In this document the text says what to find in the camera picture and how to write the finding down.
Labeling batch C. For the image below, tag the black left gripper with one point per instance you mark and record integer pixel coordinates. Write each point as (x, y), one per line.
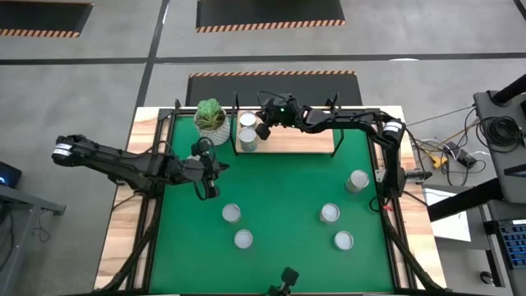
(195, 170)

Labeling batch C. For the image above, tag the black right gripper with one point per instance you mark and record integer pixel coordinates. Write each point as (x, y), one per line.
(287, 117)

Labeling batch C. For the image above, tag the silver-lidded tin can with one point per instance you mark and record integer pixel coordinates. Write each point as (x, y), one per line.
(231, 213)
(358, 178)
(329, 213)
(243, 239)
(247, 119)
(343, 240)

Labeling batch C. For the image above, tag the tin can green-yellow label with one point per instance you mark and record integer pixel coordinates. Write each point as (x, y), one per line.
(247, 135)

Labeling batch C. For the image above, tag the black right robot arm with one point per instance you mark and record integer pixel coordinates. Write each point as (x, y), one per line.
(349, 119)

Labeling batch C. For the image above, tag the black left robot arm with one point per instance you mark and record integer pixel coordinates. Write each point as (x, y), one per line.
(115, 162)

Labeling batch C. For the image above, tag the wooden board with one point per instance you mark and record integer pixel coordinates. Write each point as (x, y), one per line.
(304, 141)

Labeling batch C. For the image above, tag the potted succulent in white pot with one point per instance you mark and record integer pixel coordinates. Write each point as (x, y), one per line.
(213, 131)

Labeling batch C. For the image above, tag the black hazard-striped floor mat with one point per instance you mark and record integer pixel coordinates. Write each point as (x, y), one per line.
(269, 12)
(230, 88)
(37, 16)

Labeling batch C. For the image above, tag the green table mat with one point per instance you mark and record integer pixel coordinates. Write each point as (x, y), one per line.
(283, 230)

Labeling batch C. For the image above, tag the yellow plug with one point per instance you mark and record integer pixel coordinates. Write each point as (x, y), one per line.
(439, 161)

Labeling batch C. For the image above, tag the grey metal desk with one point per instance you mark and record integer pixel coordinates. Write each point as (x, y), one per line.
(24, 197)

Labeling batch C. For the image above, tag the black power adapter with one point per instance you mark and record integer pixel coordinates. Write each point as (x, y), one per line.
(460, 155)

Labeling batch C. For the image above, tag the black electronic device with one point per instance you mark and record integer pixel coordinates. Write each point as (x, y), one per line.
(9, 174)

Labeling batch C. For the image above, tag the black support beam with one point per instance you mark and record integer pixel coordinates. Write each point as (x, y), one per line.
(460, 203)

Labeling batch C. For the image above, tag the white paper sheet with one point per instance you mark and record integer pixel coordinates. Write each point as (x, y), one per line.
(452, 228)

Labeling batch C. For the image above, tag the grey equipment stand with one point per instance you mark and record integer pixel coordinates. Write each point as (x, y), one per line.
(509, 160)

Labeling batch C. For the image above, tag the black pole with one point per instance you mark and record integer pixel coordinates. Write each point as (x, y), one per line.
(511, 90)

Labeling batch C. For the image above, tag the black computer mouse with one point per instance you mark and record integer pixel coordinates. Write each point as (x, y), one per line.
(486, 277)

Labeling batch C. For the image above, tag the backlit computer keyboard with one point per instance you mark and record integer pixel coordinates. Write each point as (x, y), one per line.
(515, 244)

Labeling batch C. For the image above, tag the black metal table frame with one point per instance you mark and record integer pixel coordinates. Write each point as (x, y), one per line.
(164, 112)

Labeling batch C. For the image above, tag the black camera on mount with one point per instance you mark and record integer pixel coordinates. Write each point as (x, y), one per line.
(287, 277)

